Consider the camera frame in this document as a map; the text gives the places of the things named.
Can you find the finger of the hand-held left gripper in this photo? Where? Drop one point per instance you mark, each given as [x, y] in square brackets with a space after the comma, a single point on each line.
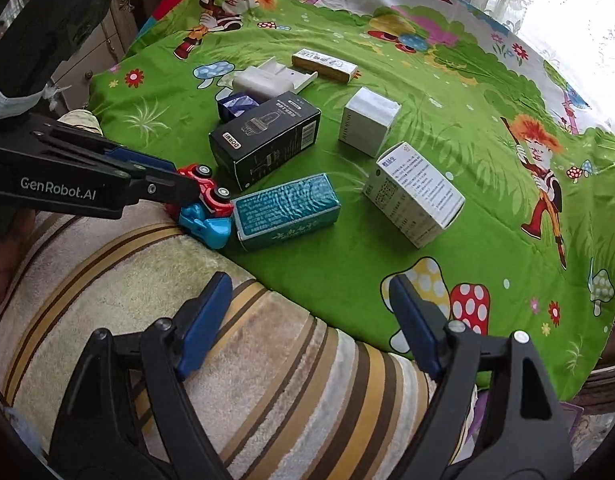
[172, 187]
[142, 160]

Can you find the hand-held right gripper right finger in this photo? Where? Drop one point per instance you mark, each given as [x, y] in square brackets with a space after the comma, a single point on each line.
[417, 330]

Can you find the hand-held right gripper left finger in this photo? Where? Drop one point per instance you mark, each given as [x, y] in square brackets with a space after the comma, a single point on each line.
[202, 325]

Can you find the red toy car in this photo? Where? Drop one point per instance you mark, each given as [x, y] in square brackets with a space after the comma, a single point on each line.
[207, 187]

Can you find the blue toy car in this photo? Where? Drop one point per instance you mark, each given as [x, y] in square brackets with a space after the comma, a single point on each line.
[212, 230]

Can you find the dark blue small box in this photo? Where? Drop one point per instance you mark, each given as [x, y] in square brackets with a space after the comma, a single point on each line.
[237, 105]

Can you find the black box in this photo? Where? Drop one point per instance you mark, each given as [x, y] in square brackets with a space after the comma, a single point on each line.
[267, 135]

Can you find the teal medicine box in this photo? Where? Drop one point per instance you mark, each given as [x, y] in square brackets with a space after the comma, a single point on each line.
[287, 205]

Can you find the white rounded plastic case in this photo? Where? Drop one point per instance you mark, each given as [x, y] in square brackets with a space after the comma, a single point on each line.
[257, 85]

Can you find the white text medicine box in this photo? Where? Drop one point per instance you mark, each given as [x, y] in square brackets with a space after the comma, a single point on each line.
[417, 195]

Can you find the white plastic bracket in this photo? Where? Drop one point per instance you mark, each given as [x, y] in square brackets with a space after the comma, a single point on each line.
[292, 76]

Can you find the narrow gold box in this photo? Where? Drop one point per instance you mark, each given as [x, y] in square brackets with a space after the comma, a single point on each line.
[322, 62]

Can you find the white grey cube box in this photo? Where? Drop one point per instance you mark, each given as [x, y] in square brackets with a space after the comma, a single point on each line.
[367, 110]

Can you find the cream carved cabinet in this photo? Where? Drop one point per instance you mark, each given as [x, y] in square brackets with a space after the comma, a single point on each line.
[102, 50]

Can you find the cartoon print green bedsheet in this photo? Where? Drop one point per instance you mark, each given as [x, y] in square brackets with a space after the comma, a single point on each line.
[337, 270]

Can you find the striped beige plush blanket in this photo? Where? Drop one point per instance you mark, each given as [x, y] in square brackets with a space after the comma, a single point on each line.
[297, 385]

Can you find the white lace curtain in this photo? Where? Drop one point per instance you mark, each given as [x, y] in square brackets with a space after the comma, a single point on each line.
[552, 10]

